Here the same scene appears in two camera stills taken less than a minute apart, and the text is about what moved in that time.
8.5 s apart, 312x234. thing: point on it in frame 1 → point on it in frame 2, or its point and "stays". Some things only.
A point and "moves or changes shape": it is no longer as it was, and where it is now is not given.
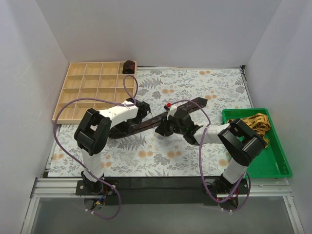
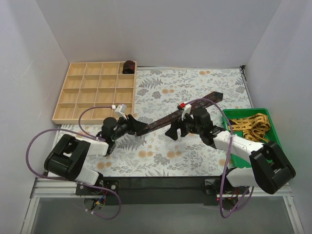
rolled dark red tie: x=128 y=67 stays
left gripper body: x=124 y=127 → x=131 y=123
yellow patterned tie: x=259 y=123 stays
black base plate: x=162 y=191 stays
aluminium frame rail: x=56 y=187 stays
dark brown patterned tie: x=154 y=123 moves or changes shape
